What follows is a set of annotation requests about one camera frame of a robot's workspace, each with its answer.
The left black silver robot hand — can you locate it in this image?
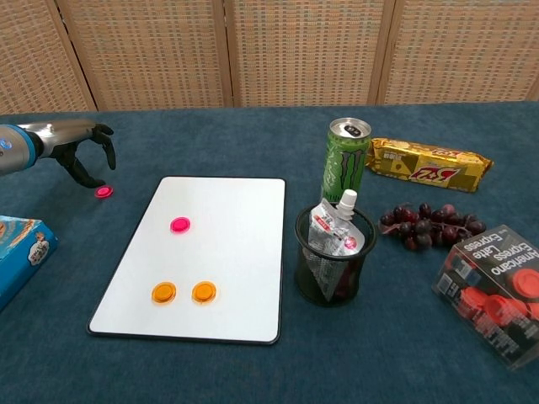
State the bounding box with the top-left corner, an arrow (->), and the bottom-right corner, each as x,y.
35,119 -> 118,189

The orange round magnet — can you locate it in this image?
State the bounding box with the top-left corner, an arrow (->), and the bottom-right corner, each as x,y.
191,280 -> 218,303
151,281 -> 179,304

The blue cookie box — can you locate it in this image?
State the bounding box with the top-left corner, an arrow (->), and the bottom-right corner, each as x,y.
0,215 -> 60,311

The blue felt table cover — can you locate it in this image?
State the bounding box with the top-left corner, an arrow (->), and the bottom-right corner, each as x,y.
0,99 -> 539,404

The white magnetic board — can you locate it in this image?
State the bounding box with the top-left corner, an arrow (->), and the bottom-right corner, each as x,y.
87,176 -> 287,347

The woven folding screen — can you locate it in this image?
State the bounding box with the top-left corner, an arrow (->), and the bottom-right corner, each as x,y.
0,0 -> 539,115

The black mesh cup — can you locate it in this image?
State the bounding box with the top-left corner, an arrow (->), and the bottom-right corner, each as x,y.
294,203 -> 378,308

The green energy drink can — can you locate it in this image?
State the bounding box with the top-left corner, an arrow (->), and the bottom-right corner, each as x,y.
321,117 -> 373,204

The silver spouted jelly pouch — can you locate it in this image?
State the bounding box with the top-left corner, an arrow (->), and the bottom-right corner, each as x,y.
308,189 -> 366,258

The gold biscuit pack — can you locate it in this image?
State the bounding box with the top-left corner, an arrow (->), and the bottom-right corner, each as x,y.
364,137 -> 494,194

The dark red grape bunch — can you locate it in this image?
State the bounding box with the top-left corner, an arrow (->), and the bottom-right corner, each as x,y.
378,202 -> 488,253

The clear coffee capsule box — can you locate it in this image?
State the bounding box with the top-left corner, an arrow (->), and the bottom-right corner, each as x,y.
431,225 -> 539,371

